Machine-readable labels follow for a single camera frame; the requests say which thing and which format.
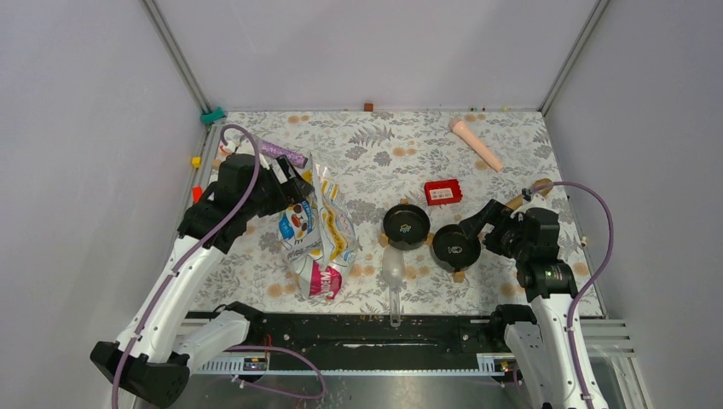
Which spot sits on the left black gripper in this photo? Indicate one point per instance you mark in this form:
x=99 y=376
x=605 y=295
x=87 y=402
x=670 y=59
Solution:
x=294 y=189

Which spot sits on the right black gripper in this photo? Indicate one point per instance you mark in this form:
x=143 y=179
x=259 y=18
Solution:
x=496 y=214

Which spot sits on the cat food bag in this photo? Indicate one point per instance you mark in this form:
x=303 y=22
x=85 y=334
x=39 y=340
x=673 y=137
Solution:
x=318 y=237

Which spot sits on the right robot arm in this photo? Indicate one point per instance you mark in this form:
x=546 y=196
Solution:
x=544 y=334

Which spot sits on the gold toy microphone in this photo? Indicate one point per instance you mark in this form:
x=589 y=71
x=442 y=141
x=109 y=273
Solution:
x=534 y=194

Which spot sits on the black bowl fish print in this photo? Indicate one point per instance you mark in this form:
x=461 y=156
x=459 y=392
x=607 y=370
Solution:
x=453 y=250

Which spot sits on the purple glitter toy microphone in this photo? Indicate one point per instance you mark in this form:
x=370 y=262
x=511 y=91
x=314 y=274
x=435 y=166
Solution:
x=271 y=150

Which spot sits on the red plastic box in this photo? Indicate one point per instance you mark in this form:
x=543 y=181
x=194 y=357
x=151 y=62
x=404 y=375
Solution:
x=444 y=192

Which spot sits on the floral patterned table mat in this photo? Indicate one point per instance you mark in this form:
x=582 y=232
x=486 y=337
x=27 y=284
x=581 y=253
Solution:
x=377 y=159

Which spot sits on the black bowl paw print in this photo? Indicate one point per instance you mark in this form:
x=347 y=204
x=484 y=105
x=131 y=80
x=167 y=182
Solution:
x=406 y=226

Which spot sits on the pink toy microphone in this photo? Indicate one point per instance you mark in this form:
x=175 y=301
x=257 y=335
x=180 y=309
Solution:
x=460 y=128

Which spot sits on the teal plastic block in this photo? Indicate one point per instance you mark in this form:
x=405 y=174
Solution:
x=212 y=116

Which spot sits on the red block on rail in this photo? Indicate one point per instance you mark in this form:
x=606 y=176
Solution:
x=197 y=192

